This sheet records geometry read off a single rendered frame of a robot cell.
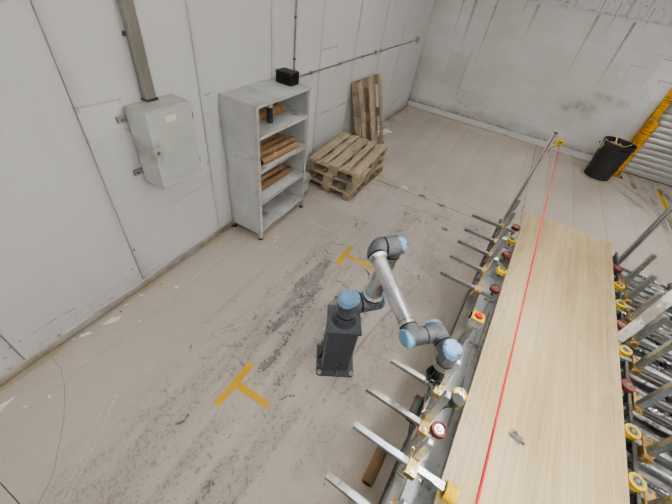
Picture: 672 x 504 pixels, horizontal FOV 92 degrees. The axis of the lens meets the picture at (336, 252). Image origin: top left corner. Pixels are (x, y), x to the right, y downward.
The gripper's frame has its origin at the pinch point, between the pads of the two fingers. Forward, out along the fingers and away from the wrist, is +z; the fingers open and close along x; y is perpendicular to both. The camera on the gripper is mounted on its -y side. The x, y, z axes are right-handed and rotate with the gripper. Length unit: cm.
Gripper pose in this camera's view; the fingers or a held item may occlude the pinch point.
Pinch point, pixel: (429, 381)
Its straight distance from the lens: 195.5
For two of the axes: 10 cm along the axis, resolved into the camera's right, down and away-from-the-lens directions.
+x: 8.4, 4.4, -3.2
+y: -5.3, 5.1, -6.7
